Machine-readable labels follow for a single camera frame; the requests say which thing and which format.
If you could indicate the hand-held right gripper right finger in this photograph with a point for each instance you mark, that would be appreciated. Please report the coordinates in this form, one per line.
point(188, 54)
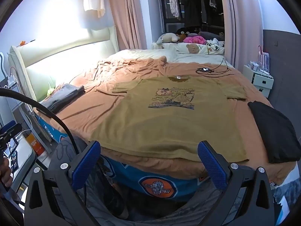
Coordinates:
point(211, 167)

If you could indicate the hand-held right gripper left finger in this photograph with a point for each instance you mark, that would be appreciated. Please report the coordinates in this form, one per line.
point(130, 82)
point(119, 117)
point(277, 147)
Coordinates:
point(87, 164)

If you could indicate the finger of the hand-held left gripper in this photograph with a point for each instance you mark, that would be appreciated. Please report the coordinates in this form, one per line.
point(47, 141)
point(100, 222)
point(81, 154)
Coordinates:
point(11, 128)

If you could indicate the olive printed t-shirt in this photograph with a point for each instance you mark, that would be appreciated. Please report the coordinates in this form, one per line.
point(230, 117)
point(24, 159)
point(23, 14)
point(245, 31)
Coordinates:
point(164, 127)

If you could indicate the person's left forearm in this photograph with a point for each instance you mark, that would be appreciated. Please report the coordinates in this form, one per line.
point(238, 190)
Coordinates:
point(9, 209)

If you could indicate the grey folded clothes stack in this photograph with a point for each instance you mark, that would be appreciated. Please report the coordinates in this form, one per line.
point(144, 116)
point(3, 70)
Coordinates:
point(61, 96)

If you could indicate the person's left hand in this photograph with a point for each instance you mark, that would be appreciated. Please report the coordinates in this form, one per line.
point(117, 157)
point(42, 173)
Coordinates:
point(5, 173)

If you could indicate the tablet with lit screen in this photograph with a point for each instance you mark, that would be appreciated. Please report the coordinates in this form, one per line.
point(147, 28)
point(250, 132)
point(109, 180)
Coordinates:
point(13, 155)

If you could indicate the orange box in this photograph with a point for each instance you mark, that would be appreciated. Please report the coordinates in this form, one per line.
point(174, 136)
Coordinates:
point(35, 144)

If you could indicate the grey bedside cabinet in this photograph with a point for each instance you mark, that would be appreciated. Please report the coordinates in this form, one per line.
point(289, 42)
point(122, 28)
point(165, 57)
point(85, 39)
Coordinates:
point(14, 94)

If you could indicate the person's grey patterned trousers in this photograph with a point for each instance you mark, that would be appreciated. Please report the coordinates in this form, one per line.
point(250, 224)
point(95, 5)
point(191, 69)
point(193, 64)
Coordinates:
point(204, 204)

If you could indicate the blue printed bed sheet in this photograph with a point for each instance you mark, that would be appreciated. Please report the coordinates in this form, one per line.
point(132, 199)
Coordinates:
point(131, 179)

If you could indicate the white power adapter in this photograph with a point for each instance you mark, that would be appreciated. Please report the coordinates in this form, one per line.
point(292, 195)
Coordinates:
point(11, 80)

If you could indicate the orange-brown blanket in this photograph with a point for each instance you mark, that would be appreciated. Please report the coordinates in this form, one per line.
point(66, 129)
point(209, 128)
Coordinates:
point(94, 94)

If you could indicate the black folded garment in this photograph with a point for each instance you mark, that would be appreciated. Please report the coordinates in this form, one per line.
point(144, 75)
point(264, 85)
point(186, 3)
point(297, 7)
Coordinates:
point(275, 131)

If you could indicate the grey-blue shaggy rug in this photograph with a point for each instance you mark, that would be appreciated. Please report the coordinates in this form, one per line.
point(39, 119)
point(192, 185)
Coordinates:
point(284, 197)

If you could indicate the orange paper star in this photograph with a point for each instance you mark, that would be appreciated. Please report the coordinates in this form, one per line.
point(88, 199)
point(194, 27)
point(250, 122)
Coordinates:
point(22, 43)

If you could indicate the cream padded bed headboard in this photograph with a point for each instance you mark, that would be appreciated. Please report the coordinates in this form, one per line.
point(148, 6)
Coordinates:
point(58, 51)

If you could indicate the small black device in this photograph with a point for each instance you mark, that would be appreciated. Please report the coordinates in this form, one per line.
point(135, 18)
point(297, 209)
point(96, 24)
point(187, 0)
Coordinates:
point(203, 70)

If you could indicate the white drawer cabinet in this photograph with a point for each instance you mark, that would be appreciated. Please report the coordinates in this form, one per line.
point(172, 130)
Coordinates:
point(261, 82)

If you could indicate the cream bear-print pillow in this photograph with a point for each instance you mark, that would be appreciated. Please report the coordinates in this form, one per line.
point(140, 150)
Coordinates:
point(192, 48)

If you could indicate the striped gift bag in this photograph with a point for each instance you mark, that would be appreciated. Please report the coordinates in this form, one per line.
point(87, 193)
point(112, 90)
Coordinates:
point(263, 56)

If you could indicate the black and white printed cloth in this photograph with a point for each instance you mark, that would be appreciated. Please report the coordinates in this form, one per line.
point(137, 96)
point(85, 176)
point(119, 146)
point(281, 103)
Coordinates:
point(215, 43)

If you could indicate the cream duvet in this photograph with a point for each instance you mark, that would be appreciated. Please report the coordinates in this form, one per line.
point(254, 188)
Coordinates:
point(145, 55)

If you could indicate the pink crumpled cloth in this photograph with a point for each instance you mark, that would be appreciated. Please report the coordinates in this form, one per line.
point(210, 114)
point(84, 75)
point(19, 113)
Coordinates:
point(195, 39)

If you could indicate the brown plush toy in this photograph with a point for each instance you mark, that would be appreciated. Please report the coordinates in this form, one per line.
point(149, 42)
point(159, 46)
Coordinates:
point(184, 34)

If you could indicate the white plush toy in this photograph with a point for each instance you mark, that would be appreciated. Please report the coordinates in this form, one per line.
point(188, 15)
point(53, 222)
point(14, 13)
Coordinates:
point(167, 38)

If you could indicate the pink curtain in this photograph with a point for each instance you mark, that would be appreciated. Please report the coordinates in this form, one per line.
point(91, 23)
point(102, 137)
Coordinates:
point(131, 16)

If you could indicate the black hanging coat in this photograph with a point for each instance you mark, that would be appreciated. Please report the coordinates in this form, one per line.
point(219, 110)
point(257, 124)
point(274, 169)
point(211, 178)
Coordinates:
point(191, 4)

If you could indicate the floral hanging garment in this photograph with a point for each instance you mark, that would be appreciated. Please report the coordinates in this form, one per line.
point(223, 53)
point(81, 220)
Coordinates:
point(174, 2)

